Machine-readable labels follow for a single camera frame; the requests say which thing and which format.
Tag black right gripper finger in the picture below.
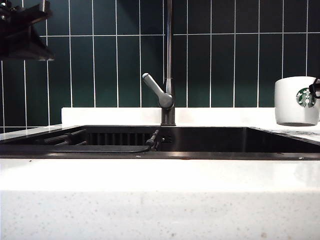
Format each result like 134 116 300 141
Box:
308 76 320 99

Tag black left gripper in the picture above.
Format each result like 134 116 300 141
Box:
0 0 56 62

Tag white Starbucks logo mug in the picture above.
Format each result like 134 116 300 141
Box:
274 76 320 127

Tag black sink basin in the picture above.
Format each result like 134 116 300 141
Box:
0 124 320 161

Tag black sink drain rack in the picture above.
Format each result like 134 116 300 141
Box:
19 129 161 154

